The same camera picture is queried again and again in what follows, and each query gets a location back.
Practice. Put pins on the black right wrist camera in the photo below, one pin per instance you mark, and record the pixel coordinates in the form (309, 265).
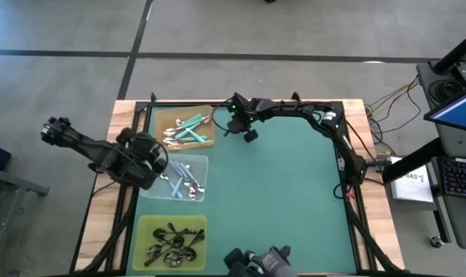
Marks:
(250, 135)

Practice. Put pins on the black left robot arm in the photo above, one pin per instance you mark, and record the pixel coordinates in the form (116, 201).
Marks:
(83, 146)

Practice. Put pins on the clear plastic bin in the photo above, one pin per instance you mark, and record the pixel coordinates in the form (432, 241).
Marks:
(152, 192)

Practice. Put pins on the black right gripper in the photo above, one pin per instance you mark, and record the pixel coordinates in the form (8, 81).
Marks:
(240, 115)

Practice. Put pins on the black backlit keyboard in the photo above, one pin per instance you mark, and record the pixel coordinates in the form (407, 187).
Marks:
(461, 177)

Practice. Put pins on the grey equipment cart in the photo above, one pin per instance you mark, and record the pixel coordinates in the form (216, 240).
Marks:
(460, 223)

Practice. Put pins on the black diagonal pole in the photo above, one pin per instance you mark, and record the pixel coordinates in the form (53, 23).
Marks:
(456, 52)

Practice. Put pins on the orange plastic bin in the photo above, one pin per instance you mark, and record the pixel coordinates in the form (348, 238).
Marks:
(164, 115)

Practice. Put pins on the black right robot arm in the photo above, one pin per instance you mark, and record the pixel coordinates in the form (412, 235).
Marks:
(287, 107)

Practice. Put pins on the yellow plastic bin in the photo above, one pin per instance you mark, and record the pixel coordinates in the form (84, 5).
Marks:
(142, 227)

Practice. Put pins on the cart caster wheel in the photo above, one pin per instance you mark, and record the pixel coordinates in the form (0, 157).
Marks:
(436, 242)

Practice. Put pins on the white paper sheet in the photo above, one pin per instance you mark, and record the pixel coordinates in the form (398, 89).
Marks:
(410, 184)

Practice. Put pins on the black table frame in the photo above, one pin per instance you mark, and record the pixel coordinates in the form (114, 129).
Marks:
(179, 102)

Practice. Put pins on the blue-screen monitor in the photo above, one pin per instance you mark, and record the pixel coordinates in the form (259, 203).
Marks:
(460, 111)

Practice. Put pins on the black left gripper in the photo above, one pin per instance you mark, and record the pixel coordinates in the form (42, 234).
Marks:
(146, 161)

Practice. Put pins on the black diagonal support bar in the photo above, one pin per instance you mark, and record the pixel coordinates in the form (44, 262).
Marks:
(413, 159)

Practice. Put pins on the person's gloved hand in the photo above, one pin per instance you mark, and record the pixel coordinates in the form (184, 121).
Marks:
(273, 263)

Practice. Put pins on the green table mat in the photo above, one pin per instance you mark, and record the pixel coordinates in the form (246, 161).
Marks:
(294, 211)

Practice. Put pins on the grey metal stand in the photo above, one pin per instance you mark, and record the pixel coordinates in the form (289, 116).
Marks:
(10, 181)

